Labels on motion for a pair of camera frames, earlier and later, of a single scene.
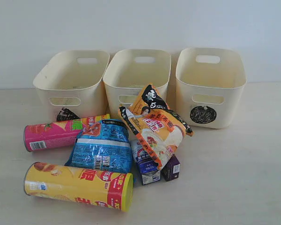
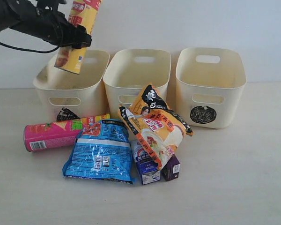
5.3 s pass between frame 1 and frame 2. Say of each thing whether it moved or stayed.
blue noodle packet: stayed
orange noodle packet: stayed
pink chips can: stayed
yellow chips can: moved
